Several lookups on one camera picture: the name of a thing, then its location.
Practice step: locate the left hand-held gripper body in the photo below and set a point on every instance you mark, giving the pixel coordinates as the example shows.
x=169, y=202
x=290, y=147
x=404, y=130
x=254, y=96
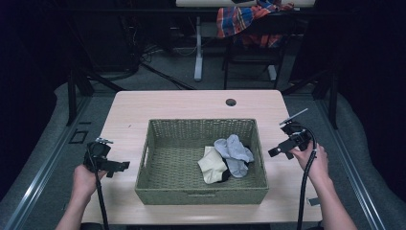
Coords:
x=96, y=152

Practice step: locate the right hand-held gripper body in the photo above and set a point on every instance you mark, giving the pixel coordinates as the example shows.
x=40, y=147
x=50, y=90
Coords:
x=297, y=135

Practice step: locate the person's right hand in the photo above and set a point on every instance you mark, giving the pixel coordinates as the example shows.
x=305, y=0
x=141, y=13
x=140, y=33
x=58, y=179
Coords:
x=314, y=164

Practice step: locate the person's left hand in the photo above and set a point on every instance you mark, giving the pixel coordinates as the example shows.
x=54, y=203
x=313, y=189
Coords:
x=84, y=180

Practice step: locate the black floor plate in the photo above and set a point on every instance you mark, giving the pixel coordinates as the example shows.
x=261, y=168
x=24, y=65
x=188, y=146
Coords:
x=78, y=136

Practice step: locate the grey sock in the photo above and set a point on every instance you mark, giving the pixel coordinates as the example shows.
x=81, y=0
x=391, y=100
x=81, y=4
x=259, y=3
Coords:
x=239, y=148
x=234, y=166

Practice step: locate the black metal stand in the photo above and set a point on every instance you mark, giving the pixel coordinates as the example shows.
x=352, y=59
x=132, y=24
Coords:
x=72, y=96
x=332, y=99

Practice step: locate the grey tape piece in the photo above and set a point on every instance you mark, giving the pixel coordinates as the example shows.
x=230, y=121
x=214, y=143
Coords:
x=313, y=201

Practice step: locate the green woven basket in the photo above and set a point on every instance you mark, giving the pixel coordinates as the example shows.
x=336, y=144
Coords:
x=174, y=166

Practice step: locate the black sock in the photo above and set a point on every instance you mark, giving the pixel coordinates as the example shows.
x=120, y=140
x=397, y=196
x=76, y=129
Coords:
x=225, y=175

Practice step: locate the white desk leg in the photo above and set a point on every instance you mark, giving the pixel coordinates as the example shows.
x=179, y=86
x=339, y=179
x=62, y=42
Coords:
x=198, y=54
x=272, y=73

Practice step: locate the cream sock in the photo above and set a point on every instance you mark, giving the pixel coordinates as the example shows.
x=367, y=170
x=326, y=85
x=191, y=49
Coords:
x=212, y=166

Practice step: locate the black chair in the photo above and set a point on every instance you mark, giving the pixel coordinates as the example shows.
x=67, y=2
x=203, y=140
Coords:
x=255, y=54

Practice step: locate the plaid cloth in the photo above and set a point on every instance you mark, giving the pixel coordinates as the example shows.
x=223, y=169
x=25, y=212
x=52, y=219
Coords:
x=236, y=19

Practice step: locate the metal floor rail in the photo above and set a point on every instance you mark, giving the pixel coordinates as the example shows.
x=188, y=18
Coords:
x=354, y=179
x=38, y=179

